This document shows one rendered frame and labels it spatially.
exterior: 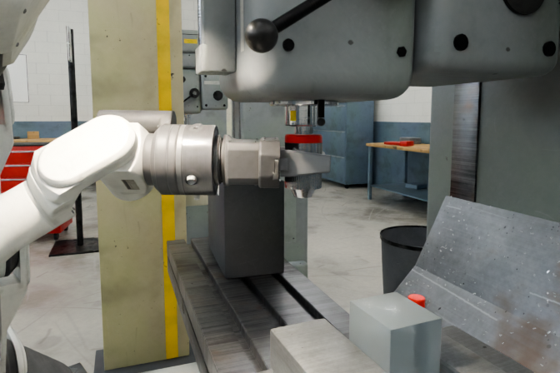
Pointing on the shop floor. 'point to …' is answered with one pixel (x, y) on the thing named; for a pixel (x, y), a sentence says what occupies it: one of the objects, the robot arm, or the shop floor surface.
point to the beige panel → (167, 335)
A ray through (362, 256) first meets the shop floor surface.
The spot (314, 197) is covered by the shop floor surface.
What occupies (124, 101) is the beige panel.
